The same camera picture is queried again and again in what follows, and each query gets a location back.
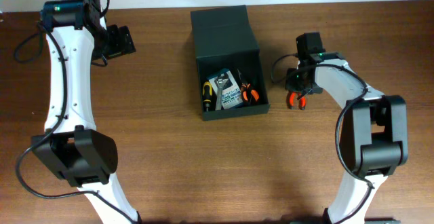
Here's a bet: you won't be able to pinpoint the red handled small cutting pliers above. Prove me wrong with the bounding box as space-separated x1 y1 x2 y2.
287 91 307 110

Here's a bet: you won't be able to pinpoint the orange black long nose pliers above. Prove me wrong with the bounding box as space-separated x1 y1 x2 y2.
237 70 260 105

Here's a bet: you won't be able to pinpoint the silver adjustable wrench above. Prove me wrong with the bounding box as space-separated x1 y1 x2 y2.
215 74 229 111

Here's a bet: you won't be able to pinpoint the yellow black stubby screwdriver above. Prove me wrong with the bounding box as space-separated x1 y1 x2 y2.
202 81 213 111

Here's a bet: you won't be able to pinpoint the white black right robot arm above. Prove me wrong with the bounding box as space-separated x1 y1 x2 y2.
285 33 408 223

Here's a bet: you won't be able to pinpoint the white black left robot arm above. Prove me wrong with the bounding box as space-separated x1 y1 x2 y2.
29 0 141 223

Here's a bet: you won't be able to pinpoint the white blue screwdriver set box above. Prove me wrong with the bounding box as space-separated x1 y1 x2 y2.
208 69 243 109

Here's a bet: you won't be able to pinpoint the black open cardboard box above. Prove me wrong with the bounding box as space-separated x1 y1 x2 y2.
191 5 269 121

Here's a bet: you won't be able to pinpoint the black base plate bottom edge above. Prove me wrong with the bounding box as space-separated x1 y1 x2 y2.
290 218 399 224

